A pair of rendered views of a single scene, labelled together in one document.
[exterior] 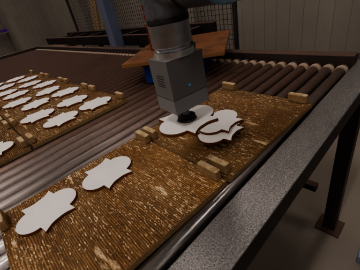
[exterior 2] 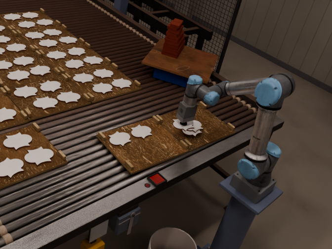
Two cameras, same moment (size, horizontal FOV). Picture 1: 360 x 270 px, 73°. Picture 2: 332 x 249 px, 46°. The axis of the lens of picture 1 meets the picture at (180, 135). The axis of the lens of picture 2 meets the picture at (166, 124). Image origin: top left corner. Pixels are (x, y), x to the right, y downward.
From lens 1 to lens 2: 1.73 m
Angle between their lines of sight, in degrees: 10
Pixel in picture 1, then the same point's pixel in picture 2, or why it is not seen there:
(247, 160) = (198, 145)
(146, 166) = (157, 134)
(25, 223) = (113, 141)
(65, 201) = (126, 137)
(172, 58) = (188, 106)
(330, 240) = not seen: hidden behind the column
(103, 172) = (139, 131)
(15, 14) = not seen: outside the picture
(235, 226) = (187, 164)
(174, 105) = (183, 119)
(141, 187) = (156, 142)
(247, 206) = (193, 160)
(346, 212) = not seen: hidden behind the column
